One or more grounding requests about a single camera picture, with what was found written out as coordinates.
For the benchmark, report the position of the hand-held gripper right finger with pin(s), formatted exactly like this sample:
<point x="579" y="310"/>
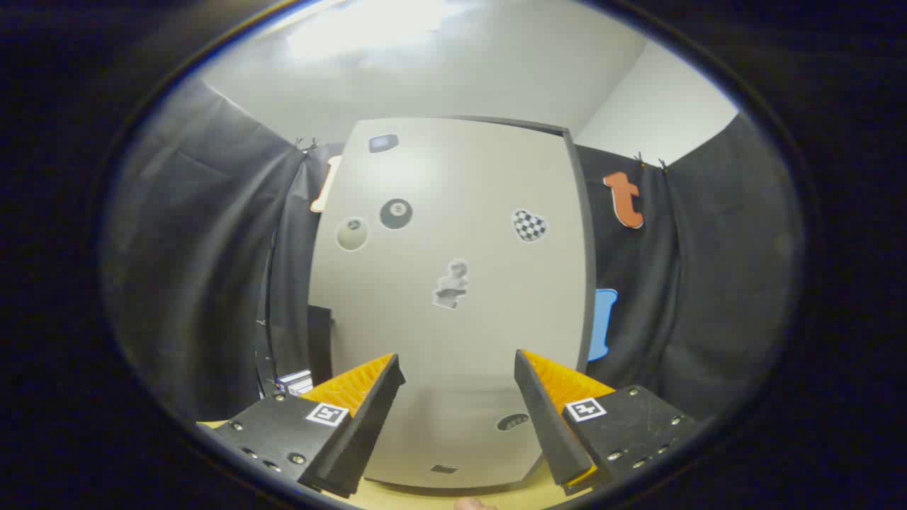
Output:
<point x="545" y="418"/>

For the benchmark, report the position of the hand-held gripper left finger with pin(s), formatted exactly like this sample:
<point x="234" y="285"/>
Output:
<point x="368" y="418"/>

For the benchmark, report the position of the grey cover book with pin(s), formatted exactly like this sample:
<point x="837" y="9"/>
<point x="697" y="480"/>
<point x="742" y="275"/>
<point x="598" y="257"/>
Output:
<point x="303" y="380"/>

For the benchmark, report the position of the white spine book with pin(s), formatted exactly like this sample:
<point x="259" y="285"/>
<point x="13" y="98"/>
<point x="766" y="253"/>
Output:
<point x="293" y="383"/>

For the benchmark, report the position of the blue spine book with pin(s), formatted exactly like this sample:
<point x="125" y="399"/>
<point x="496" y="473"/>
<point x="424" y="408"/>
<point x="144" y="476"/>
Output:
<point x="283" y="386"/>

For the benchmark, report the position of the black backdrop stand pole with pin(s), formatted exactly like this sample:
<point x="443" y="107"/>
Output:
<point x="270" y="319"/>

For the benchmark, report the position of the grey cabinet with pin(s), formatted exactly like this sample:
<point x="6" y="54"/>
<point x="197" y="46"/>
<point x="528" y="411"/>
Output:
<point x="587" y="248"/>

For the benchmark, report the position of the black backdrop cloth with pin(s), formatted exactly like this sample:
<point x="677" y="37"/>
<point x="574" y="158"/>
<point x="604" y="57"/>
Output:
<point x="198" y="248"/>

